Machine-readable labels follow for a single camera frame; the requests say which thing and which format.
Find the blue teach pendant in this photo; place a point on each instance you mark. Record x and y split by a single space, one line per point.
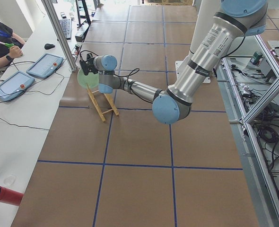
15 85
45 66

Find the red bottle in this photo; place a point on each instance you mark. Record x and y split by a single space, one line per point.
9 196

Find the lower blue teach pendant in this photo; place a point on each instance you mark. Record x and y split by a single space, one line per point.
15 85

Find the person's hand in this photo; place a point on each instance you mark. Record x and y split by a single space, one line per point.
15 52

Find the small clear lid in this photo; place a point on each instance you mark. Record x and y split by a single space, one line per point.
9 180

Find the light green plate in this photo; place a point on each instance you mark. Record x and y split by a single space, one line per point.
87 81

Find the aluminium side frame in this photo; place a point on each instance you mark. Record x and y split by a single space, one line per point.
248 117

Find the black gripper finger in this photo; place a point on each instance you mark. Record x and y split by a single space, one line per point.
85 69

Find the wooden dish rack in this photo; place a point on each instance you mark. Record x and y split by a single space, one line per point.
103 103

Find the black keyboard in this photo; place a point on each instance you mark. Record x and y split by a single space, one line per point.
65 24

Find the aluminium frame post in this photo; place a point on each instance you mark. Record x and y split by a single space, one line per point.
48 5

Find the black computer mouse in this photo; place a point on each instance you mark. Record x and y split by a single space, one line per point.
49 46

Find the upper blue teach pendant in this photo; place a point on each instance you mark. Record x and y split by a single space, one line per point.
45 66

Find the black computer box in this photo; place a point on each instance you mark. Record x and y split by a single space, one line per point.
82 32

